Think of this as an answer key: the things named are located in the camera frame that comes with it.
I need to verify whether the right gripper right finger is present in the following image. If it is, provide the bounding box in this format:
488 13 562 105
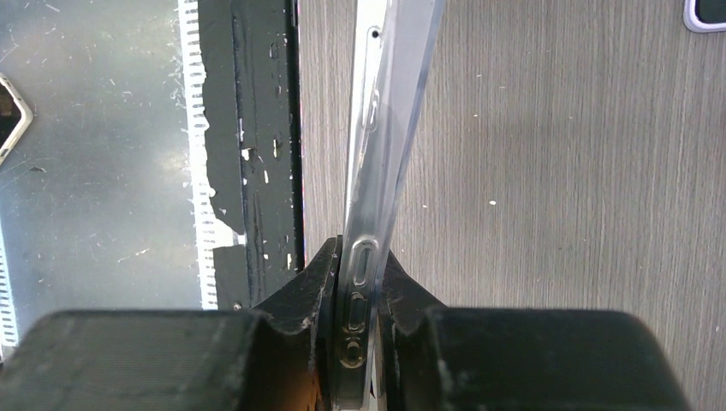
376 257 689 410

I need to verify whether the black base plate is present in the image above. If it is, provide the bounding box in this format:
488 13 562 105
179 1 305 310

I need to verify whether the phone in lilac case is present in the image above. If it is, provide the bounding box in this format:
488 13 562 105
683 0 726 33

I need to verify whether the black phone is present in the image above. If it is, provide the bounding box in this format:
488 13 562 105
0 73 33 164

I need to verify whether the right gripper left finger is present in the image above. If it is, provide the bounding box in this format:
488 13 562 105
1 237 342 410

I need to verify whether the clear phone case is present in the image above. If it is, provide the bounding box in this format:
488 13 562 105
330 1 445 410

